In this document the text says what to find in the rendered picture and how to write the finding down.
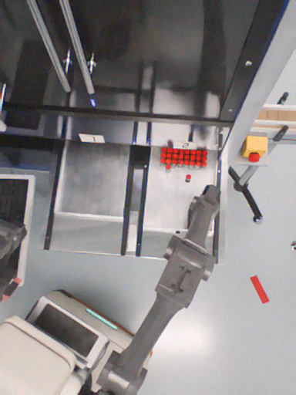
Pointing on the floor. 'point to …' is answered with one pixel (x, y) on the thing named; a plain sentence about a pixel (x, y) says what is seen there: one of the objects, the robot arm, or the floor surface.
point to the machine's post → (263, 80)
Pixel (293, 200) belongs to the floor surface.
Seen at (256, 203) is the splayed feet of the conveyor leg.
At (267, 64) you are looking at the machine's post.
